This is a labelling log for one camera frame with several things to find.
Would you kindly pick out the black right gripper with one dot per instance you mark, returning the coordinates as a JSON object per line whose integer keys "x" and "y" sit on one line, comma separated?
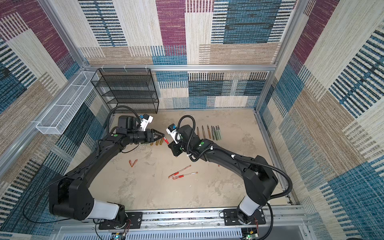
{"x": 173, "y": 146}

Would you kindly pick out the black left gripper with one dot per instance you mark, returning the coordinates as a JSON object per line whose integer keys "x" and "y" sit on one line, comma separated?
{"x": 150, "y": 137}

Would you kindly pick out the red gel pen bottom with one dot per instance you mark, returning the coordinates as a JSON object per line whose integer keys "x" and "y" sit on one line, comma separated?
{"x": 185, "y": 175}

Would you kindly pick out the red gel pen diagonal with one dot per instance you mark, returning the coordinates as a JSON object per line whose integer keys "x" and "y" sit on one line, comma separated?
{"x": 178, "y": 172}

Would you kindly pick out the light green marker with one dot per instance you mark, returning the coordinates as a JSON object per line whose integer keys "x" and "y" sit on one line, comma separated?
{"x": 218, "y": 132}

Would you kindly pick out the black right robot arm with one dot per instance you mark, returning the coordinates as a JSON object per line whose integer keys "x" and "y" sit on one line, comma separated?
{"x": 262, "y": 181}

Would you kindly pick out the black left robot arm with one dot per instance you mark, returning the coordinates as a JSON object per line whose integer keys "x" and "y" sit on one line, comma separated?
{"x": 69, "y": 195}

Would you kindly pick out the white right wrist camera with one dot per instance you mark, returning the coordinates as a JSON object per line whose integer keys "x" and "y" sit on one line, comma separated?
{"x": 172, "y": 130}

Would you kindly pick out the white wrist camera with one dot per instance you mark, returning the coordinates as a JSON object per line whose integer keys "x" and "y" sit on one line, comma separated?
{"x": 145, "y": 120}
{"x": 172, "y": 130}

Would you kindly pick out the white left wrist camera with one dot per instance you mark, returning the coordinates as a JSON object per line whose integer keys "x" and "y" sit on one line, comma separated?
{"x": 145, "y": 120}

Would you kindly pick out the black wire mesh shelf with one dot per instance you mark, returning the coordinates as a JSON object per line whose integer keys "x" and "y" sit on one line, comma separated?
{"x": 133, "y": 87}

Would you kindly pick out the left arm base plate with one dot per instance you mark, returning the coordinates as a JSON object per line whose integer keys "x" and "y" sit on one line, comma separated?
{"x": 130, "y": 220}

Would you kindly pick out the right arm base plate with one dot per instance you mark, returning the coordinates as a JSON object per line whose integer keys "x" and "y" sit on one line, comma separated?
{"x": 233, "y": 217}

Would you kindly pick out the white wire mesh basket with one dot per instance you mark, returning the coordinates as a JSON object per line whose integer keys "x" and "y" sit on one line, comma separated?
{"x": 60, "y": 115}

